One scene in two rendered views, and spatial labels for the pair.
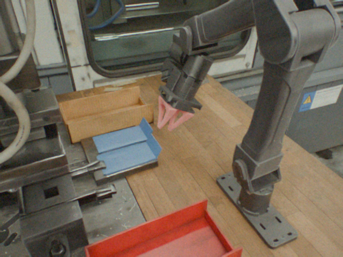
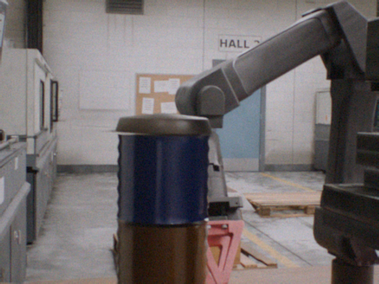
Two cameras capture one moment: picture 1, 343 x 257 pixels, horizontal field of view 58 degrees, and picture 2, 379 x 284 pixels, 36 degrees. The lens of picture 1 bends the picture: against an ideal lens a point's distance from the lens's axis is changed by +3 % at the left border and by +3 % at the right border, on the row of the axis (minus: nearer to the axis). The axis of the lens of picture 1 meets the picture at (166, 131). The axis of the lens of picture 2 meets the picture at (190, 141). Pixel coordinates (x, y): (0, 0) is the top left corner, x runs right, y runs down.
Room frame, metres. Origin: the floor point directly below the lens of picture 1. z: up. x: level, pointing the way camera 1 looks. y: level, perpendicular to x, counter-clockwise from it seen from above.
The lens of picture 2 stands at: (0.52, 0.71, 1.20)
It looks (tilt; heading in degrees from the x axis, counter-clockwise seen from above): 3 degrees down; 280
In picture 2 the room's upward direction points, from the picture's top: 1 degrees clockwise
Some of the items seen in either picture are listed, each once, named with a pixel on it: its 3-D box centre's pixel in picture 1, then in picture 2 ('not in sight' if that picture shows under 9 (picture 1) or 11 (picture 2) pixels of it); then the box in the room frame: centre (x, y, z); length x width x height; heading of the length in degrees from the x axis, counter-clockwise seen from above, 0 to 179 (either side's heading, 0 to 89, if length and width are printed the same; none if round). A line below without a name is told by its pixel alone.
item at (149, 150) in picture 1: (129, 152); not in sight; (0.57, 0.10, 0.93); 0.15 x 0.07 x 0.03; 115
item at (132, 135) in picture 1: (122, 134); not in sight; (0.65, 0.12, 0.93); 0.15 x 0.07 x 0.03; 114
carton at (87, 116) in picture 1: (107, 113); not in sight; (0.76, 0.18, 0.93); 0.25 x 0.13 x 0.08; 115
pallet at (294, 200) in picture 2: not in sight; (294, 203); (0.55, -6.60, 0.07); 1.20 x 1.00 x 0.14; 23
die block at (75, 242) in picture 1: (51, 204); not in sight; (0.41, 0.24, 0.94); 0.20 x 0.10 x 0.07; 25
